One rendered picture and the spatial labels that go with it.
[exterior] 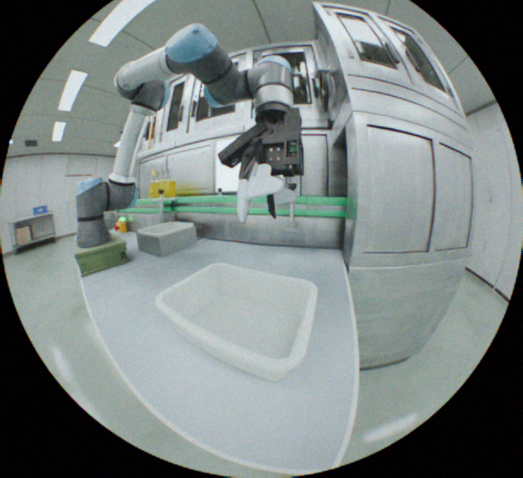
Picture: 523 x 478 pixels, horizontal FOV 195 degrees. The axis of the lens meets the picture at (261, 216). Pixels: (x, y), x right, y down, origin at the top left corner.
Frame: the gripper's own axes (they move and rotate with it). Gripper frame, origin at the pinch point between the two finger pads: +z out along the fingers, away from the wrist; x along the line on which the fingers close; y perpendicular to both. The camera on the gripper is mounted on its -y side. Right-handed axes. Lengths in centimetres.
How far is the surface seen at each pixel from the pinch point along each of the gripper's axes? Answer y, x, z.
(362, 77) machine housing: 28, 18, -49
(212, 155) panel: -51, 46, -35
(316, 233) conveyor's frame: 9.7, 38.8, 6.3
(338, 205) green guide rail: 18.4, 40.5, -5.2
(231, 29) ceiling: -55, 39, -186
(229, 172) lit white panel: -39, 49, -23
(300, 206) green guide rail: 2.8, 39.0, -4.2
